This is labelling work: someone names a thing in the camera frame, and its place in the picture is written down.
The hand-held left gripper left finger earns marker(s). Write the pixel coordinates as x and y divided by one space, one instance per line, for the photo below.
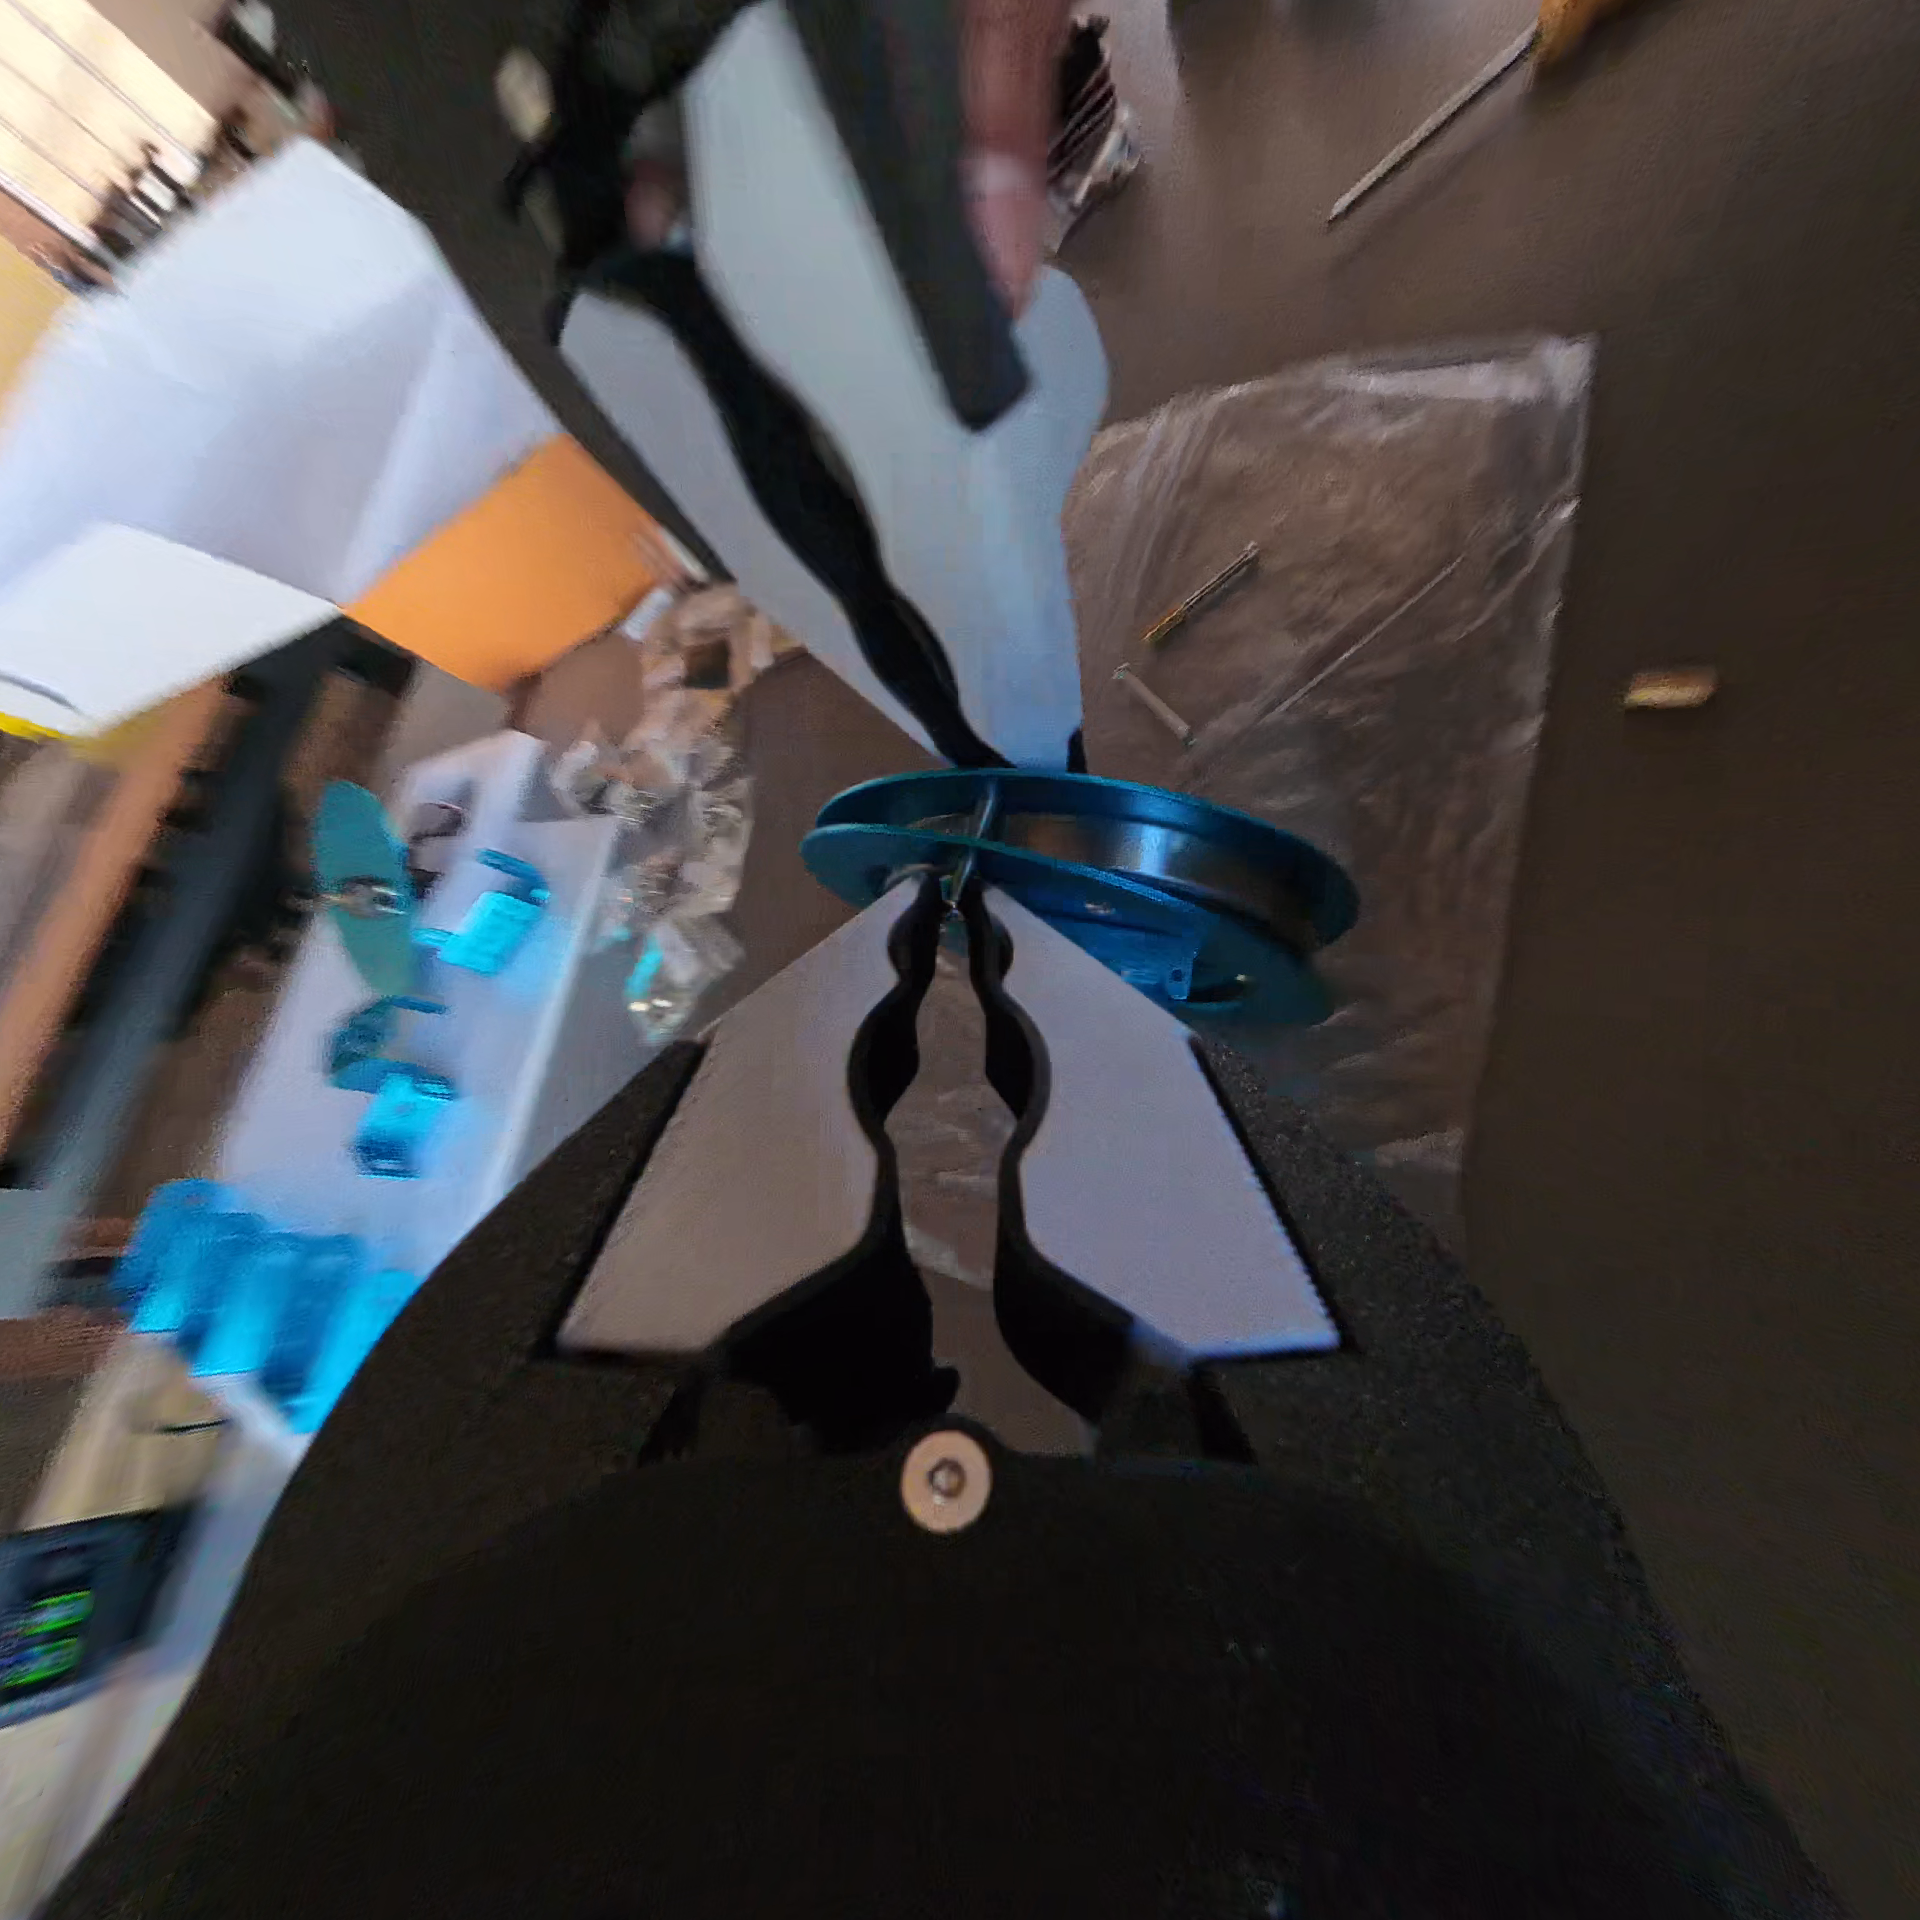
734 1184

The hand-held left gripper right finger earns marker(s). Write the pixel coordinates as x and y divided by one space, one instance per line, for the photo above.
1170 1184

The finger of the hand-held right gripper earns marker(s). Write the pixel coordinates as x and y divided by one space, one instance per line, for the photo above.
674 434
870 376

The blue disc bearing assembly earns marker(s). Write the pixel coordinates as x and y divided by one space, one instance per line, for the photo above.
1170 858

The person's right hand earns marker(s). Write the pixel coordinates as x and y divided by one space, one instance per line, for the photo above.
1009 148

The orange cardboard box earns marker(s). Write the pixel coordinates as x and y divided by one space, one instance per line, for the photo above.
511 569

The white foam board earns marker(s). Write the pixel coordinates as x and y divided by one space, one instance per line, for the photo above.
523 1080

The pile of small screw bags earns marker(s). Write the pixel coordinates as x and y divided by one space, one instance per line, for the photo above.
690 840

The white foam block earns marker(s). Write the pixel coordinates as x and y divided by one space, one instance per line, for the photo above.
495 773

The clear plastic bag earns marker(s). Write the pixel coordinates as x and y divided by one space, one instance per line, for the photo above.
1348 450

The black device green lights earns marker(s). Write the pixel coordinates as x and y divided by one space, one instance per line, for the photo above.
60 1627

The blue metal bracket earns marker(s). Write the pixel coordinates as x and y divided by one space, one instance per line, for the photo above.
495 915
172 1253
404 1124
323 1328

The blue flanged bracket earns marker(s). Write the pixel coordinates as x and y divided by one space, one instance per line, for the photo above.
383 1043

